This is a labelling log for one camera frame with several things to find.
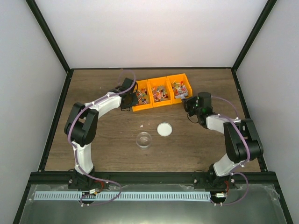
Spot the white slotted scoop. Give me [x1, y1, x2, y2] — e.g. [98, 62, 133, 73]
[174, 86, 188, 99]

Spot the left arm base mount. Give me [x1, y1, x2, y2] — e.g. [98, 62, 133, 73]
[68, 170, 109, 190]

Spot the light blue cable duct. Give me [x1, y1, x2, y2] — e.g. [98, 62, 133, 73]
[34, 191, 211, 202]

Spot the clear plastic jar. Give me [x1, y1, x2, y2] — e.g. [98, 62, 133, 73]
[136, 132, 152, 149]

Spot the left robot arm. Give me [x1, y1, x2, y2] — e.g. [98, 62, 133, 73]
[64, 78, 138, 189]

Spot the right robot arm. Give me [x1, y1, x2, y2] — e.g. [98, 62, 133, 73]
[182, 92, 263, 188]

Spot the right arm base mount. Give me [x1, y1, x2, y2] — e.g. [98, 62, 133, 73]
[192, 169, 232, 189]

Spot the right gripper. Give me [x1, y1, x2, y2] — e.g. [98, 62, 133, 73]
[181, 96, 201, 118]

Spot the white jar lid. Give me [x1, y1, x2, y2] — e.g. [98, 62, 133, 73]
[157, 122, 172, 137]

